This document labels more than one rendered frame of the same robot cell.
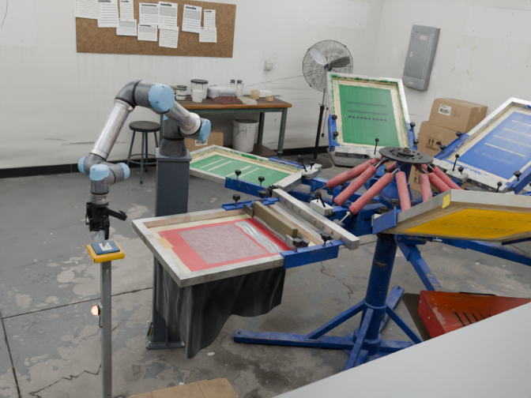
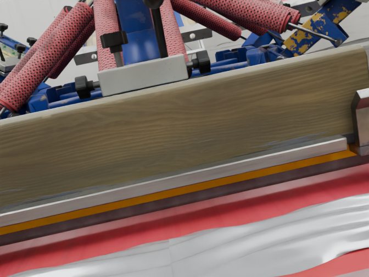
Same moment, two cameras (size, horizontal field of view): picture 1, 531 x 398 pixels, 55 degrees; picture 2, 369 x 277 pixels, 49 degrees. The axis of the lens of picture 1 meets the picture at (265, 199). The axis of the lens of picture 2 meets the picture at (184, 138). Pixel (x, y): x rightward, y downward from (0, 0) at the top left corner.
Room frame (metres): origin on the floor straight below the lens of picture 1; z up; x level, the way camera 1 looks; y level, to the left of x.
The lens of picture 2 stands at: (2.12, 0.21, 1.09)
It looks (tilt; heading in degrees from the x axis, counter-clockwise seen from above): 12 degrees down; 302
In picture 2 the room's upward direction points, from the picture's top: 12 degrees counter-clockwise
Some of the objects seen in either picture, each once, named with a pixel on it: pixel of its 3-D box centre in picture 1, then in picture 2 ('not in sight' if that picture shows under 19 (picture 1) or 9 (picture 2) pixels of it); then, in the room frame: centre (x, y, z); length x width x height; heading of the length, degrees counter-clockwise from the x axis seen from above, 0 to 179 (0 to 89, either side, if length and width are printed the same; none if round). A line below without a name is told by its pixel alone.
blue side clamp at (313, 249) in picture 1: (309, 254); not in sight; (2.09, -0.23, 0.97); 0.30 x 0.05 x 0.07; 124
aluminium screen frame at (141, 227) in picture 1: (233, 237); not in sight; (2.19, 0.13, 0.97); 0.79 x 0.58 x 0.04; 124
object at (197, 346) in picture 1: (240, 304); not in sight; (1.98, 0.06, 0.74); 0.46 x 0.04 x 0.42; 124
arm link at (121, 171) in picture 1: (112, 172); not in sight; (2.06, 0.66, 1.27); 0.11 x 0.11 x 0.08; 67
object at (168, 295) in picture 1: (173, 293); not in sight; (2.02, 0.37, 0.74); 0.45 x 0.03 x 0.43; 34
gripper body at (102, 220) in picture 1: (98, 215); not in sight; (1.95, 0.69, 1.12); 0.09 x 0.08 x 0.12; 124
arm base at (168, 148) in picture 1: (173, 144); not in sight; (2.67, 0.53, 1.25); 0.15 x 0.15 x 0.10
